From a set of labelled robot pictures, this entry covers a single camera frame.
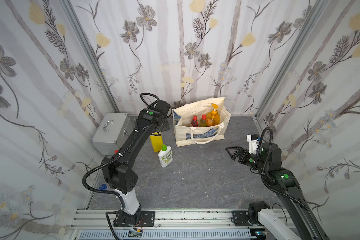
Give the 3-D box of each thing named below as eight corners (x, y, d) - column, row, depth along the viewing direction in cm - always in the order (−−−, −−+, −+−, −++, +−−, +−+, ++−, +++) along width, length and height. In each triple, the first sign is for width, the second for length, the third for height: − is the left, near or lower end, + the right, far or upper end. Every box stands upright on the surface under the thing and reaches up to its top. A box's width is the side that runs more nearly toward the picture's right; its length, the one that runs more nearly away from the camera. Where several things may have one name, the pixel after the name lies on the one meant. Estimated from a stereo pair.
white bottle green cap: (161, 167, 94) (158, 153, 81) (162, 158, 98) (159, 144, 85) (172, 167, 94) (170, 153, 81) (172, 158, 98) (171, 144, 85)
